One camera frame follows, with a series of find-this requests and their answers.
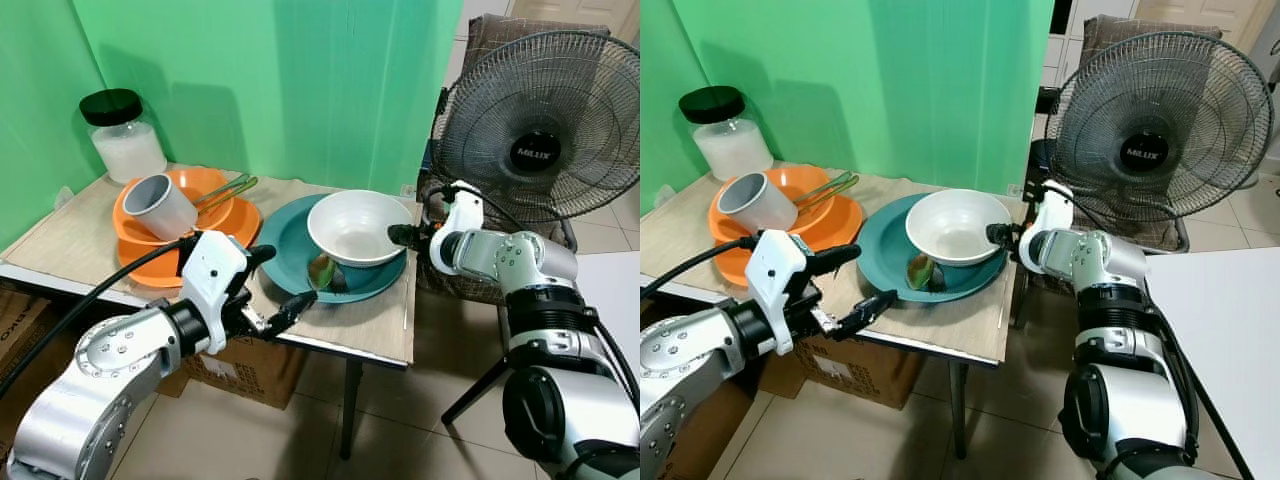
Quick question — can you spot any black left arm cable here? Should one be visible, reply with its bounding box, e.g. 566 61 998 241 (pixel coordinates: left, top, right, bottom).
0 236 201 401
640 236 758 301

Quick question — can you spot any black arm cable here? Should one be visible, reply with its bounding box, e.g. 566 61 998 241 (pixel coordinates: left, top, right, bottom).
640 236 758 301
0 236 201 401
424 182 527 237
1024 179 1116 237

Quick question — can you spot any white flat board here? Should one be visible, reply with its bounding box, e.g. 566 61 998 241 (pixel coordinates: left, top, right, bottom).
577 249 641 336
1144 247 1280 480

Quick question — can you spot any orange round plate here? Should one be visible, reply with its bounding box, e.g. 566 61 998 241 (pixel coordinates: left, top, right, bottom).
113 194 264 290
708 192 864 289

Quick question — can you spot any green spoon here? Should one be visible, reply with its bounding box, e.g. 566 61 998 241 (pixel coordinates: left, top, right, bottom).
905 252 947 294
307 252 347 295

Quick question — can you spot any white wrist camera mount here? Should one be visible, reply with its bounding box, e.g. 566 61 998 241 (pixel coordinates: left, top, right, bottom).
430 181 485 272
745 229 810 357
180 231 250 355
1018 179 1075 274

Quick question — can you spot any light wooden table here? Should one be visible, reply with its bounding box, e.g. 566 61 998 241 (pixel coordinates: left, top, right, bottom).
640 163 1032 462
0 164 422 462

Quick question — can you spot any teal round plate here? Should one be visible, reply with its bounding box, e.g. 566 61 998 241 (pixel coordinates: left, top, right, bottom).
856 191 1010 305
247 192 410 305

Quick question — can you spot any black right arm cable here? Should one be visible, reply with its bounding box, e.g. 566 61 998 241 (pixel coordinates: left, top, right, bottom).
1024 179 1116 237
424 182 527 237

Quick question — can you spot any green chopstick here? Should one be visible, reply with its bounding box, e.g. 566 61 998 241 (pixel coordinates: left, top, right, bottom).
195 174 253 206
798 175 860 208
198 178 260 212
795 171 853 203

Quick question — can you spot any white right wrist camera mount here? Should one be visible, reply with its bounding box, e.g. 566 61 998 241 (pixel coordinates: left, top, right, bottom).
1018 179 1075 274
430 181 485 272

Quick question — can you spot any glass jar with black lid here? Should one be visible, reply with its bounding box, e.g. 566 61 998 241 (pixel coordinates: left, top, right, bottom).
79 88 170 185
677 85 775 182

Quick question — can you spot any white ceramic bowl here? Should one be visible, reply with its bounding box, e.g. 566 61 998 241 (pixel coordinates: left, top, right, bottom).
306 188 414 269
905 187 1014 268

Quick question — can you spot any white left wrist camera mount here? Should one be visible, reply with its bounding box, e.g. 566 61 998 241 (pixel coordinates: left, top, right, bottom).
180 231 250 355
745 229 810 357

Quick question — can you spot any black electric fan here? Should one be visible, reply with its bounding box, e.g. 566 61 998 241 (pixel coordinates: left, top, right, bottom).
428 29 641 229
1044 29 1277 253

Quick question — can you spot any black stand leg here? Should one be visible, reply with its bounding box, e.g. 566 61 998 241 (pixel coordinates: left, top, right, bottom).
441 354 512 428

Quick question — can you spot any small brown cardboard box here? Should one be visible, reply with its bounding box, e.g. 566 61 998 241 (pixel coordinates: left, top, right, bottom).
793 335 928 412
178 335 310 412

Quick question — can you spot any orange bowl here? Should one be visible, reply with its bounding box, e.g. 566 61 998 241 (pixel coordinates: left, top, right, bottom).
711 164 833 243
114 166 237 247

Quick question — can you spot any green backdrop cloth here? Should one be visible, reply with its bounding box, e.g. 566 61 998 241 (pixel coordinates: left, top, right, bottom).
0 0 467 251
640 0 1057 216

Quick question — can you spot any grey cup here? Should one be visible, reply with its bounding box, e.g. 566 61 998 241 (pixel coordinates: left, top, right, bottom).
715 171 799 235
121 173 200 243

